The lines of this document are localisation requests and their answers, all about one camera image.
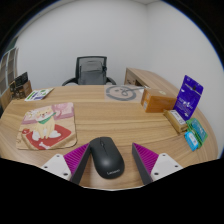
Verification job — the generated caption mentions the black cardboard box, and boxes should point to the black cardboard box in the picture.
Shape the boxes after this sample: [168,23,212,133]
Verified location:
[14,71,29,88]

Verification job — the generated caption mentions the black computer mouse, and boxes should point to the black computer mouse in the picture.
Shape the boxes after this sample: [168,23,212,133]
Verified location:
[89,136,126,180]

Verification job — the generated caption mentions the black mesh office chair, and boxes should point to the black mesh office chair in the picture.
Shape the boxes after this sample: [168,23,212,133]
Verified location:
[61,55,117,87]

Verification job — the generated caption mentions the grey backpack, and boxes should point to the grey backpack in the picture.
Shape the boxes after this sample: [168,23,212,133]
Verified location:
[78,59,107,86]

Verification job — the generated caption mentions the wooden shelf unit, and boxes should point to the wooden shelf unit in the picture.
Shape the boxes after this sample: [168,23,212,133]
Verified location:
[0,47,19,101]

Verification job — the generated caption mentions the small blue box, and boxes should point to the small blue box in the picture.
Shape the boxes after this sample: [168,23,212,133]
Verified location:
[183,130,200,152]

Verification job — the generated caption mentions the grey round-print mat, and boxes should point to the grey round-print mat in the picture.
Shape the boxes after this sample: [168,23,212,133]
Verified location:
[104,84,145,103]

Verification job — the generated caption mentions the brown cardboard box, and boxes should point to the brown cardboard box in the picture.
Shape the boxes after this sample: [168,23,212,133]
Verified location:
[9,79,33,100]

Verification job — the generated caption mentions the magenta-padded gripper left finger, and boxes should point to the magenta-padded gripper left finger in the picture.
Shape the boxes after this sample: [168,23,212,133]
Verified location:
[40,142,92,186]

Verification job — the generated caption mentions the orange-brown box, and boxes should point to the orange-brown box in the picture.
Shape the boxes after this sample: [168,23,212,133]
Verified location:
[140,87,178,114]

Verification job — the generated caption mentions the green flat box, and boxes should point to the green flat box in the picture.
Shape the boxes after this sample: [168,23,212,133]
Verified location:
[185,117,209,148]

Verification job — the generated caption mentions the purple retail package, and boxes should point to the purple retail package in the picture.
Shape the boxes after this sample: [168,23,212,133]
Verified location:
[173,74,204,122]

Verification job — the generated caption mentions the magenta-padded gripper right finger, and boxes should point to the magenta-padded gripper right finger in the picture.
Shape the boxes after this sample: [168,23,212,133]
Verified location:
[131,142,184,186]

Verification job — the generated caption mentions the cartoon dog print mouse pad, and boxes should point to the cartoon dog print mouse pad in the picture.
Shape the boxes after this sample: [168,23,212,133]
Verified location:
[15,102,78,151]

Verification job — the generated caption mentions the wooden side desk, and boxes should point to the wooden side desk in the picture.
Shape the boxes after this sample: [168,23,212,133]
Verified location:
[124,67,219,161]

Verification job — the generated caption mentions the small tan box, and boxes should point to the small tan box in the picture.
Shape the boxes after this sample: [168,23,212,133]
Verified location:
[163,109,188,134]

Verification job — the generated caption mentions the white and green leaflet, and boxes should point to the white and green leaflet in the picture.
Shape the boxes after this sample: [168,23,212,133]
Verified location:
[24,87,55,102]

